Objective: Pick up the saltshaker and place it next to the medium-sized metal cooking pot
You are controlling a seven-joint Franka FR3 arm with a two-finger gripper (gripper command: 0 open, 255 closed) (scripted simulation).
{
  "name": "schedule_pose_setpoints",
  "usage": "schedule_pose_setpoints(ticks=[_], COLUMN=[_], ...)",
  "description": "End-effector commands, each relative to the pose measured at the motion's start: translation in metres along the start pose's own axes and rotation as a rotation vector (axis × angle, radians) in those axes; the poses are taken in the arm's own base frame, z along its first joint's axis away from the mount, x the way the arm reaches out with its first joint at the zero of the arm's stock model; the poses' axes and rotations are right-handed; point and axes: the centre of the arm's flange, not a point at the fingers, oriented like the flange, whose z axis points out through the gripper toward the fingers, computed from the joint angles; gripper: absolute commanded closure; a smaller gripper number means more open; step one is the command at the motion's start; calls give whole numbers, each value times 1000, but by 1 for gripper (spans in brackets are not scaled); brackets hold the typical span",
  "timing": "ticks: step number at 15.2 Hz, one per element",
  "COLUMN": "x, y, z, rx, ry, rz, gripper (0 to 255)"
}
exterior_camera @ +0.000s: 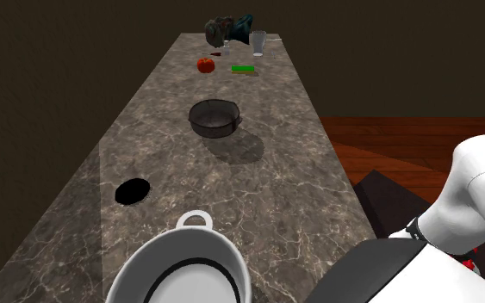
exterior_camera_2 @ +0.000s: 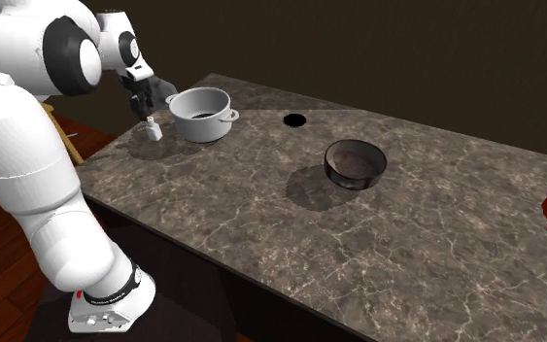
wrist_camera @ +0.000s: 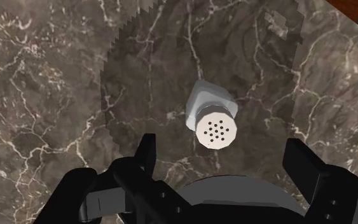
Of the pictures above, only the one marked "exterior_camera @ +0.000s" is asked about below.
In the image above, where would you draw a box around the clear drinking glass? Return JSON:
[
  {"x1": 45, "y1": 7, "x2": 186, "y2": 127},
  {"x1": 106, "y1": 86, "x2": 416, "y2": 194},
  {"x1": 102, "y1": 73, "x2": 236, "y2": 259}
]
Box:
[{"x1": 248, "y1": 29, "x2": 268, "y2": 58}]

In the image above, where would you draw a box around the red tomato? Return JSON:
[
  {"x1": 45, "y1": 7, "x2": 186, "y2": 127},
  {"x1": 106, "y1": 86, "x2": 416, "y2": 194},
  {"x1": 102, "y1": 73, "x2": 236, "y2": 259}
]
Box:
[{"x1": 196, "y1": 57, "x2": 216, "y2": 75}]

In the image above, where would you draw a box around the black round disc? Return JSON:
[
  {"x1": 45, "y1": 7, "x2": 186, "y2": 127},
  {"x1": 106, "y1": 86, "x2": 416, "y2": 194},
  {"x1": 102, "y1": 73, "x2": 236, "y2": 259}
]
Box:
[{"x1": 115, "y1": 177, "x2": 152, "y2": 207}]

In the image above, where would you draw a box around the dark round metal pan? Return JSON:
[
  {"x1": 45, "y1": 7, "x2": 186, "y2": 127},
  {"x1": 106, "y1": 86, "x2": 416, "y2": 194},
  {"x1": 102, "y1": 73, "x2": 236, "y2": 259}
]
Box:
[{"x1": 188, "y1": 98, "x2": 244, "y2": 139}]

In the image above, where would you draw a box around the dark grey crumpled bag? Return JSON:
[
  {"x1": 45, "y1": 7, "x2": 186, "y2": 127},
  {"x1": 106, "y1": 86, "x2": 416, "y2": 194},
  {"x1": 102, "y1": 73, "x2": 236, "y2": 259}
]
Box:
[{"x1": 204, "y1": 15, "x2": 235, "y2": 48}]

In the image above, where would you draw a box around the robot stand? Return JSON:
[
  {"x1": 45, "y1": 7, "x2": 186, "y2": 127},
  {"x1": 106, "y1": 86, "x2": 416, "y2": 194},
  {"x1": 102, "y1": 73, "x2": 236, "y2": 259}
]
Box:
[{"x1": 303, "y1": 238, "x2": 485, "y2": 303}]

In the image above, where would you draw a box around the white pot with handle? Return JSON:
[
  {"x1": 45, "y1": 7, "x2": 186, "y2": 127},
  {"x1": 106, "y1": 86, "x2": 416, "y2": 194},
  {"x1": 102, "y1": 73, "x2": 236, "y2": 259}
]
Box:
[{"x1": 104, "y1": 209, "x2": 253, "y2": 303}]

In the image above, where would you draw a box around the green and yellow sponge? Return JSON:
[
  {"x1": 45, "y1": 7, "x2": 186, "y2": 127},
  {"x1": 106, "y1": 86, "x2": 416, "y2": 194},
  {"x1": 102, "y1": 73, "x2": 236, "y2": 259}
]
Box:
[{"x1": 230, "y1": 65, "x2": 256, "y2": 77}]

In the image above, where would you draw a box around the teal crumpled bag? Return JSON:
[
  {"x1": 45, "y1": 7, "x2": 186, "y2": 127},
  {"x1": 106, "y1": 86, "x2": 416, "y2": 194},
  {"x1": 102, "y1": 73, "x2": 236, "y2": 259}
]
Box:
[{"x1": 230, "y1": 13, "x2": 255, "y2": 44}]

